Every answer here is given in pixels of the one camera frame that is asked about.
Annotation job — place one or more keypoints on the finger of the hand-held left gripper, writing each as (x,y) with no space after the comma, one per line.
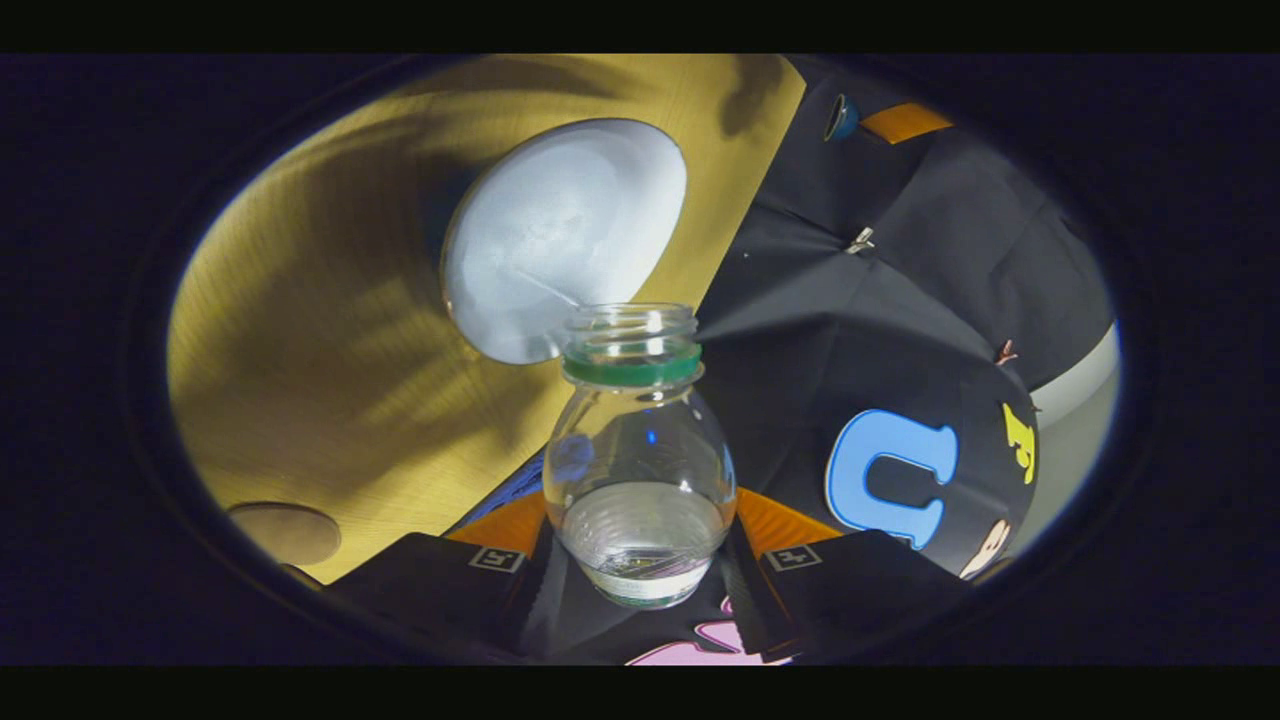
(905,122)

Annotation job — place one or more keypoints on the black backdrop cloth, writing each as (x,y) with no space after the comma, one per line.
(900,300)

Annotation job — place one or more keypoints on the round brown coaster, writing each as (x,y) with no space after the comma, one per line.
(285,532)

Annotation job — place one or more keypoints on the pink cloth clip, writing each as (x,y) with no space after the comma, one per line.
(1006,352)

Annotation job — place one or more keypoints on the white teacup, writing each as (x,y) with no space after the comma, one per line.
(565,240)

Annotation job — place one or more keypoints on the blue folded towel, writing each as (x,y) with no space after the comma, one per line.
(515,485)

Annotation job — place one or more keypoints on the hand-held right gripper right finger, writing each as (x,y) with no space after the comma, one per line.
(870,580)

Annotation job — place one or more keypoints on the silver cloth clip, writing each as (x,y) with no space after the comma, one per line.
(860,240)

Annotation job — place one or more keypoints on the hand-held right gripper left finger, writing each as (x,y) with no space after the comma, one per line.
(425,590)

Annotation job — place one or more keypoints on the clear plastic water bottle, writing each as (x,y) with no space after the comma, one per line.
(640,450)

